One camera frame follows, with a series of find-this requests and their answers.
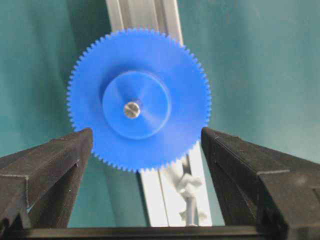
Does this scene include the left steel shaft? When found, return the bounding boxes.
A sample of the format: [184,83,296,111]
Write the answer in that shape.
[183,174,197,227]

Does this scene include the large blue plastic gear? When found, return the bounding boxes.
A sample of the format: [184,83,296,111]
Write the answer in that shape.
[66,28,212,172]

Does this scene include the right steel shaft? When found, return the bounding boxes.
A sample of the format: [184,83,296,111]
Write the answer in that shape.
[123,99,143,119]

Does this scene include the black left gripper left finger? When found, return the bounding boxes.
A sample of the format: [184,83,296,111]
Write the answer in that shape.
[0,128,93,228]

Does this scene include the aluminium extrusion rail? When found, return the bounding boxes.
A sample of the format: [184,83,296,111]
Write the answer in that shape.
[104,0,213,228]

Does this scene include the left clear shaft bracket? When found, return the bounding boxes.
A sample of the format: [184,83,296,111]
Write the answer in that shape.
[176,155,208,227]

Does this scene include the steel shaft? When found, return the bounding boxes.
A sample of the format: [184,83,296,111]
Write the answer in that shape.
[183,174,197,227]
[123,99,143,119]

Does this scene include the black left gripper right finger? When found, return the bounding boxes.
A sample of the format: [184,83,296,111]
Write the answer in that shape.
[201,127,320,240]

